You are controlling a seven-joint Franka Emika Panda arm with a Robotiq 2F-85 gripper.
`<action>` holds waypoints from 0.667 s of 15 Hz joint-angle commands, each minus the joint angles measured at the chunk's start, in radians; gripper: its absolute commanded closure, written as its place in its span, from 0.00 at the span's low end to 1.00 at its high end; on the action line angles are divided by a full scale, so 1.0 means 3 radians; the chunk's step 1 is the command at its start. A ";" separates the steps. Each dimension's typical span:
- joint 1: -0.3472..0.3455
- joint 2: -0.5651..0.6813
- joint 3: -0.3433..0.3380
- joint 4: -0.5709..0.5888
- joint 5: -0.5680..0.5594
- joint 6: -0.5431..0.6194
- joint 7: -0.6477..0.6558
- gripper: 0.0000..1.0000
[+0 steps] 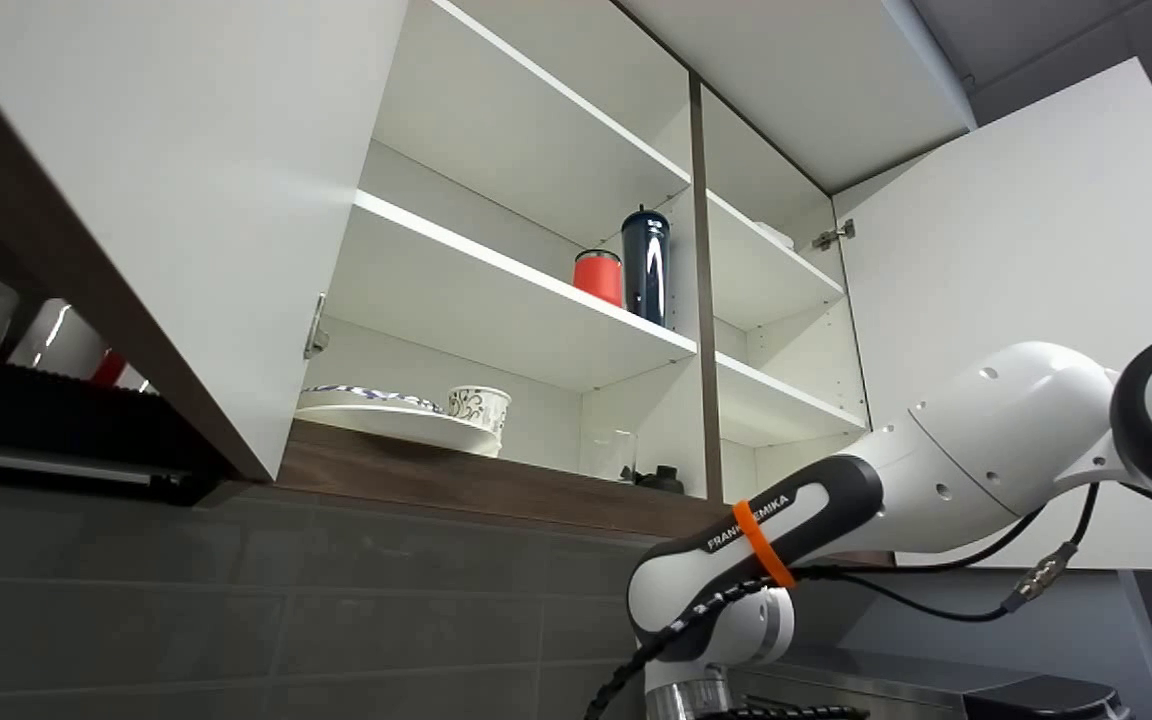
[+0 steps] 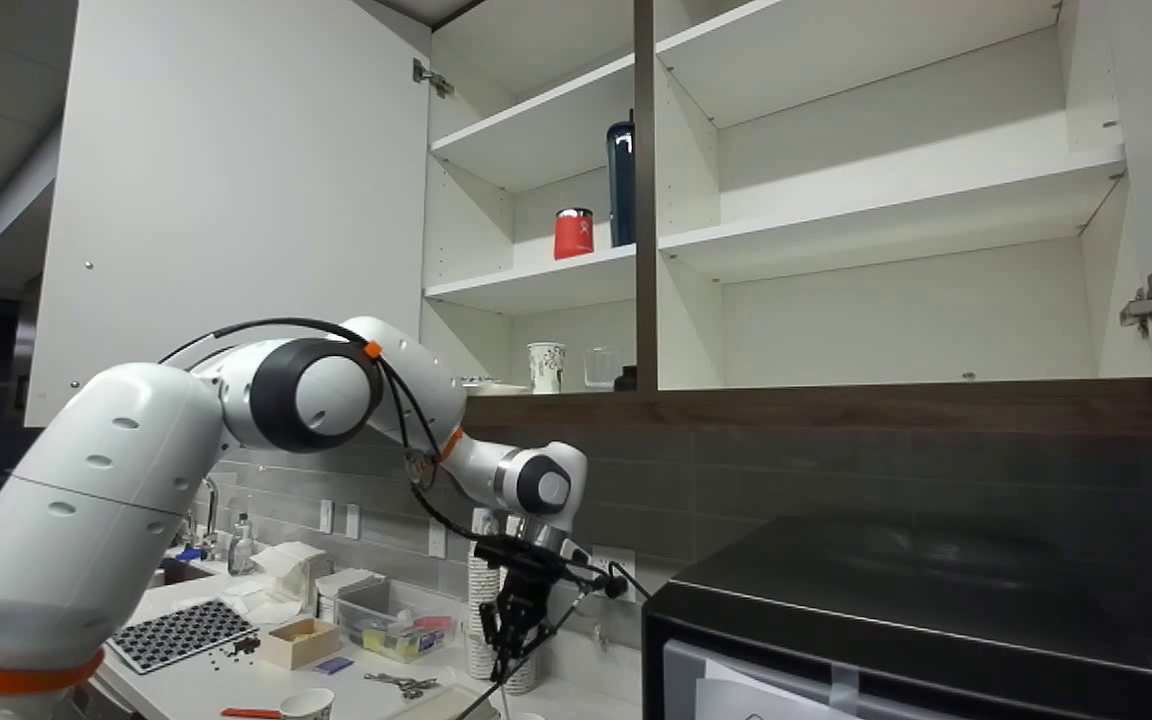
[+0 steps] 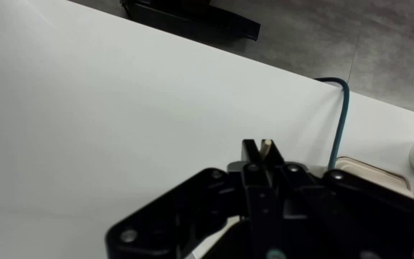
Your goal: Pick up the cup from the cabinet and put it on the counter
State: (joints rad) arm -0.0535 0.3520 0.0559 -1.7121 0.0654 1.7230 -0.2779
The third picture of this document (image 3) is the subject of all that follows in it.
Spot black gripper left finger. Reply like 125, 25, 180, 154
105, 139, 290, 259

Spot beige takeout container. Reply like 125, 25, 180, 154
311, 156, 414, 199

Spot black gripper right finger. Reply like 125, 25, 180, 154
262, 139, 414, 259

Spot black metal frame foot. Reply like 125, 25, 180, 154
119, 0, 262, 44

